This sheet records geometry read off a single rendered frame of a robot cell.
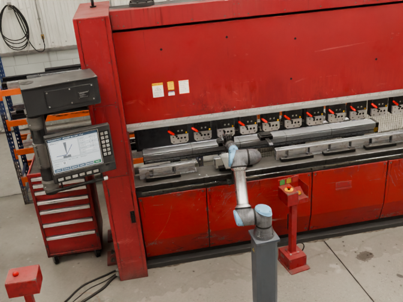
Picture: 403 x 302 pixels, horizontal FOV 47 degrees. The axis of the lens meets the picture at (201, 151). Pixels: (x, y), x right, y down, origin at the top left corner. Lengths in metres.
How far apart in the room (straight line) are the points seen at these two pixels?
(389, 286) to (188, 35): 2.64
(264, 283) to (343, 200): 1.36
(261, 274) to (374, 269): 1.28
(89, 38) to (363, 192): 2.81
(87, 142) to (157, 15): 1.07
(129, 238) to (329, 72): 2.20
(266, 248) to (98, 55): 1.82
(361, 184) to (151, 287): 2.13
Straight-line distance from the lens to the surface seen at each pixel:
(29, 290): 3.41
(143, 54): 3.68
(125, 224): 4.03
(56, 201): 4.34
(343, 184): 4.48
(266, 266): 3.52
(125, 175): 3.81
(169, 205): 4.09
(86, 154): 3.40
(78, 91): 3.26
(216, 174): 4.03
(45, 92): 3.23
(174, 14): 3.64
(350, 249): 4.66
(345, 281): 4.30
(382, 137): 4.60
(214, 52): 3.76
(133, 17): 3.61
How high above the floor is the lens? 2.78
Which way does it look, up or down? 25 degrees down
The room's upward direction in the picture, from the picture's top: 4 degrees counter-clockwise
